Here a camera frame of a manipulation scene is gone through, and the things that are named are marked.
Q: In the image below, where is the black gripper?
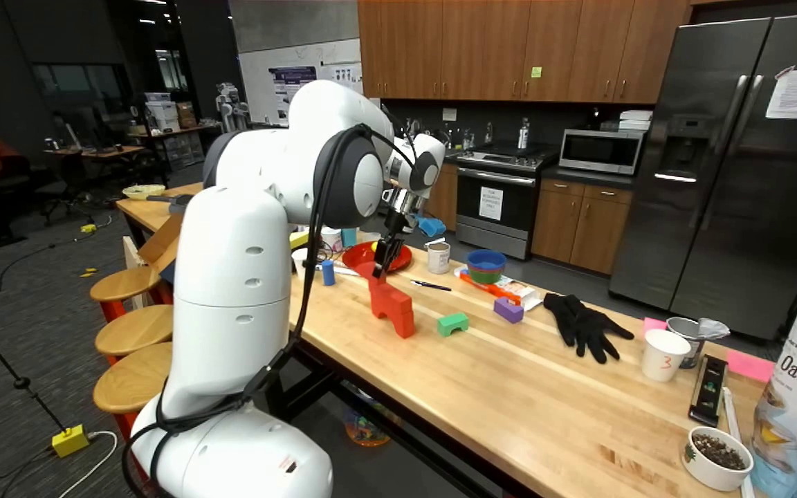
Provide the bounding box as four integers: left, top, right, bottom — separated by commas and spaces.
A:
373, 213, 410, 279

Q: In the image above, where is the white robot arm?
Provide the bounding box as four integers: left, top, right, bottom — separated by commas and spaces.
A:
124, 79, 446, 498

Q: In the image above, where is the large orange arch block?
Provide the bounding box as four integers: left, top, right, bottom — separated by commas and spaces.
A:
367, 279, 415, 336

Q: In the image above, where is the blue cylinder block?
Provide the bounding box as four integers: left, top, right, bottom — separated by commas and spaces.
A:
320, 259, 336, 285

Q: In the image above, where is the green small block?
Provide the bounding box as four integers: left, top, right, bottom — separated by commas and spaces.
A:
438, 313, 471, 336

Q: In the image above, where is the purple small block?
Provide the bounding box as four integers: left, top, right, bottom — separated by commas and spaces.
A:
493, 297, 522, 324

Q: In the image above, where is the red plate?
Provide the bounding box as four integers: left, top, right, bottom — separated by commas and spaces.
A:
343, 241, 413, 275

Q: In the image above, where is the black pen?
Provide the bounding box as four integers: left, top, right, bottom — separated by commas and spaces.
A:
413, 279, 451, 293

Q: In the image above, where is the white mug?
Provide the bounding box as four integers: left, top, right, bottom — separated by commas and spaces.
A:
426, 241, 451, 273

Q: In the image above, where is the blue green bowl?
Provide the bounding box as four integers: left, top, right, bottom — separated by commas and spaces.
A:
468, 248, 507, 282

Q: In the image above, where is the black oven stove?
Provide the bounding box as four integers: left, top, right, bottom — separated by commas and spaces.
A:
457, 151, 556, 259

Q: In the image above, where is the black glove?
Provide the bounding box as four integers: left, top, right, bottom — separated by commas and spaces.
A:
545, 293, 630, 362

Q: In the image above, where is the silver microwave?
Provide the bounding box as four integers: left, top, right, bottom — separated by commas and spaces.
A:
558, 130, 646, 176

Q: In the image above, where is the red stool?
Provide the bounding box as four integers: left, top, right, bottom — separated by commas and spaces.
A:
88, 266, 172, 433

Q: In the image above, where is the white paper cup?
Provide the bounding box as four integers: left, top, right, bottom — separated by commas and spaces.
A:
643, 328, 688, 382

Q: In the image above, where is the stainless steel refrigerator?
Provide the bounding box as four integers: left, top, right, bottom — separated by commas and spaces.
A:
608, 14, 797, 340

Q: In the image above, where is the black phone remote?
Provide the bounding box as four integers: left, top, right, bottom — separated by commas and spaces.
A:
688, 356, 727, 425

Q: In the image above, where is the pink sticky pad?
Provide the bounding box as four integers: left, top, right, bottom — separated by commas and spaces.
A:
724, 351, 774, 382

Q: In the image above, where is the white bowl with food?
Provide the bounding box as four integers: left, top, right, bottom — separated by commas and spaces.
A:
682, 425, 754, 491

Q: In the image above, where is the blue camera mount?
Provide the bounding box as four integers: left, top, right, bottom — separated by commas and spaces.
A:
417, 216, 446, 241

